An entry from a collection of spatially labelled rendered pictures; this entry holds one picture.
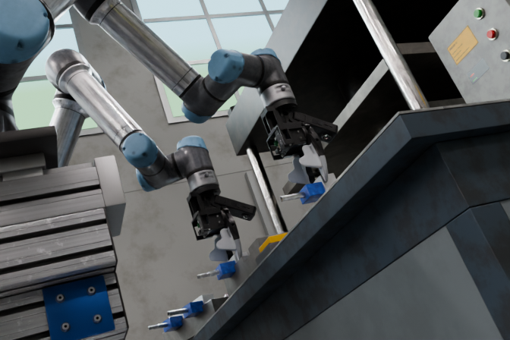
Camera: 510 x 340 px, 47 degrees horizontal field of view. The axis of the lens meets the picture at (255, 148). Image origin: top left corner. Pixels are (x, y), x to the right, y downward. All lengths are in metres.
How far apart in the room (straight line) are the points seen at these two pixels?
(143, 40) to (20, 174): 0.53
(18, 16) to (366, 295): 0.69
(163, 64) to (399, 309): 0.78
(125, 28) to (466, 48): 1.05
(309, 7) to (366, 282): 1.57
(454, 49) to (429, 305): 1.26
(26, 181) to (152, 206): 3.10
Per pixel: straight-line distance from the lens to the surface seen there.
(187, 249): 3.94
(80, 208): 0.94
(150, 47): 1.37
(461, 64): 1.95
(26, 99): 4.41
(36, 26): 0.99
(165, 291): 3.83
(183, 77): 1.37
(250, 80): 1.32
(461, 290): 0.77
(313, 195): 1.23
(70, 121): 1.70
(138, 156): 1.40
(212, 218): 1.45
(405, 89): 1.94
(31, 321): 0.93
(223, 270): 1.41
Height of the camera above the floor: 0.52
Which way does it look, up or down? 25 degrees up
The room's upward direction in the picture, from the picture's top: 21 degrees counter-clockwise
